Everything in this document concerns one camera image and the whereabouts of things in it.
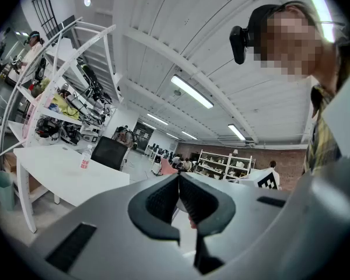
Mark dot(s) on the yellow plaid shirt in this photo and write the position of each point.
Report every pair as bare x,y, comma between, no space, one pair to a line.
321,144

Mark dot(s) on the teal waste bin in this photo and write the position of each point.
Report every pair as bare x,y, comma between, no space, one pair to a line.
3,189

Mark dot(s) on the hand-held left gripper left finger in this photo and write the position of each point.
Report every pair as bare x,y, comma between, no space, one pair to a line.
151,214

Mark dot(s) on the black head-worn camera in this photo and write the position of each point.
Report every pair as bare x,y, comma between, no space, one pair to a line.
238,44

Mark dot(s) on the clear plastic bottle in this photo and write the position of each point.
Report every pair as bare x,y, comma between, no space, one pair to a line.
86,159

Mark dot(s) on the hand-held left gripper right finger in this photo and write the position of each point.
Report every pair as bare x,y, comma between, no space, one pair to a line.
210,211

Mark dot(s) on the brown cardboard box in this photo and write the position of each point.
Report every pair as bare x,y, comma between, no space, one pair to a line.
9,161

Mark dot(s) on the round smoke detector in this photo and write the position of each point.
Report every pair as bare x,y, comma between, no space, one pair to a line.
178,92

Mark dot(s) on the round ceiling lamp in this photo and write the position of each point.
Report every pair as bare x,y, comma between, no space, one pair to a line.
87,1

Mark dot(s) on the black mesh office chair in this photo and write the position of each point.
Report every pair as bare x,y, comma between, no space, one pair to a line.
109,153

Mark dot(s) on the white storage shelf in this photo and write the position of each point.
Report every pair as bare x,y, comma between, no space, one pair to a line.
224,165

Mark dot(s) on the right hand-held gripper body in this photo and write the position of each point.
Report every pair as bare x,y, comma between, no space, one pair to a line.
268,181

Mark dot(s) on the flower bunch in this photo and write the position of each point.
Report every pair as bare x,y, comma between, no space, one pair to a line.
42,84

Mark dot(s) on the pink chair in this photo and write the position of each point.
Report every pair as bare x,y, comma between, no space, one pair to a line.
167,167

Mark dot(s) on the yellow-green cloth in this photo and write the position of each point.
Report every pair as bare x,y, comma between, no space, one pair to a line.
61,104

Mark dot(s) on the person's head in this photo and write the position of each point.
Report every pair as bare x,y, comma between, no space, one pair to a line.
323,63

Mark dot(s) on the ceiling light strip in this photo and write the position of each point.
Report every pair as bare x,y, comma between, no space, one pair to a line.
192,91
189,135
318,7
172,136
157,119
149,125
236,132

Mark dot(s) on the white office desk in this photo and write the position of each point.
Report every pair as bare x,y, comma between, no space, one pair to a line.
156,152

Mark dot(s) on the white perforated shelf rack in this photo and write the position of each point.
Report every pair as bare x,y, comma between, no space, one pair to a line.
102,63

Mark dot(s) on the white square table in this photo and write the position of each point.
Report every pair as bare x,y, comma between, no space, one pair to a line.
64,174

